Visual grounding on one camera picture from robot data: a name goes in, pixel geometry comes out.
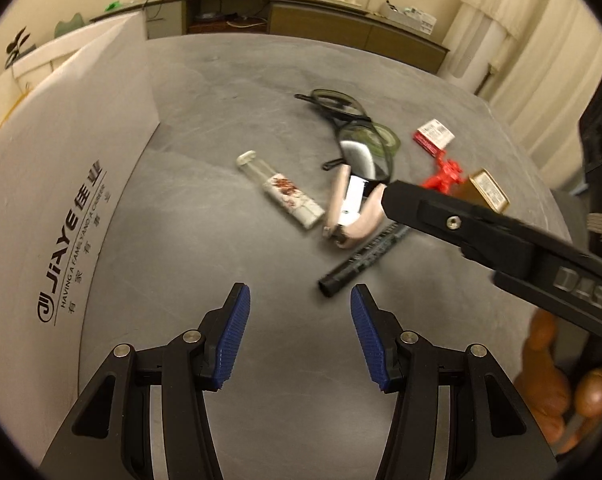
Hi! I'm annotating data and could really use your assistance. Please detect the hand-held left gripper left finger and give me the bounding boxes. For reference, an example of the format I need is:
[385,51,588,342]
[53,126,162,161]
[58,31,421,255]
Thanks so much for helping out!
[38,282,252,480]

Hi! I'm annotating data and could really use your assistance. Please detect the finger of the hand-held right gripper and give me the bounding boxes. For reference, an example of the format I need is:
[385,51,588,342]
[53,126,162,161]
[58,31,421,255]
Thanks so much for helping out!
[382,180,534,274]

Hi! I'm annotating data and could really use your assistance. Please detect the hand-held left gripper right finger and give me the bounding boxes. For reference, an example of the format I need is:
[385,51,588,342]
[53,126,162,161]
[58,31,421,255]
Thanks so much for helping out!
[350,284,562,480]

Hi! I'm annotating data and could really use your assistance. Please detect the red toy figure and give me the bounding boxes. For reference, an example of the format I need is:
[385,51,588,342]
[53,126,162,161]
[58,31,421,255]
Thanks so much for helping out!
[423,152,468,196]

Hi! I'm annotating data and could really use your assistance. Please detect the beige stapler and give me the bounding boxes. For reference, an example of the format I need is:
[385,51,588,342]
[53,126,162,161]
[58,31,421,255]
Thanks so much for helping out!
[322,164,388,251]

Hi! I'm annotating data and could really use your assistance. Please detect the black marker pen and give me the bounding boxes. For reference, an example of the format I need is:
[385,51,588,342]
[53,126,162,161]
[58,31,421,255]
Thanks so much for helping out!
[318,224,411,298]

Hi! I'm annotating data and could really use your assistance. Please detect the black-framed green-lens glasses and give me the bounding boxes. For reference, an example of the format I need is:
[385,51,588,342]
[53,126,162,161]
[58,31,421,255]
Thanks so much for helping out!
[295,88,403,184]

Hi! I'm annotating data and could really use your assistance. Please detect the clear tube with red print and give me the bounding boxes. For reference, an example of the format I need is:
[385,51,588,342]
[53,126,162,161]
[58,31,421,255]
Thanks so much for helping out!
[236,150,327,232]

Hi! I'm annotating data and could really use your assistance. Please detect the white cardboard box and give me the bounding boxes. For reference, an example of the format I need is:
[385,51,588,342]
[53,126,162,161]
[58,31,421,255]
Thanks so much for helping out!
[0,10,161,411]

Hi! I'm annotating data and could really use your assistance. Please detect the person's right hand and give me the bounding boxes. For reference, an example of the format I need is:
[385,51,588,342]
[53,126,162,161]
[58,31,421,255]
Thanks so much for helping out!
[513,307,602,456]

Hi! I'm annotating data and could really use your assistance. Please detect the small red box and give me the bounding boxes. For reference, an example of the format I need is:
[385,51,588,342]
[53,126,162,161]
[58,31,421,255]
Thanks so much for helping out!
[413,118,454,154]

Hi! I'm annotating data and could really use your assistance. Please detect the white tower air conditioner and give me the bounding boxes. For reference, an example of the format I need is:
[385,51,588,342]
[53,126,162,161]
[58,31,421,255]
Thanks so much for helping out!
[448,0,542,93]

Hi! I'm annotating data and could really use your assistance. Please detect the white organiser box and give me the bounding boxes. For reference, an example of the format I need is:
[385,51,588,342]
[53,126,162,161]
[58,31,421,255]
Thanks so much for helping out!
[379,1,438,35]

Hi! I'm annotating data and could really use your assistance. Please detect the cream curtain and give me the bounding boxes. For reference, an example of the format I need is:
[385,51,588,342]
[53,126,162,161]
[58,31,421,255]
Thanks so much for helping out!
[481,0,602,171]

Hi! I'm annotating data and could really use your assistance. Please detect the long grey media cabinet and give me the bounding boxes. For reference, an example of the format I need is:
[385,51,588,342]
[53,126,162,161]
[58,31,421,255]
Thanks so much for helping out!
[88,0,451,75]

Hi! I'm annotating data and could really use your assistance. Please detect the green plastic chair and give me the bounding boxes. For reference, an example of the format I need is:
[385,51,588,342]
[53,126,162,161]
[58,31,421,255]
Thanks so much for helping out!
[55,14,84,38]

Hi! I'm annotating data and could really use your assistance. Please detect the dark-leaved potted plant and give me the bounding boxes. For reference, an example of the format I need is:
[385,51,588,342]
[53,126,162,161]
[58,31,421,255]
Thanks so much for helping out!
[5,27,32,68]

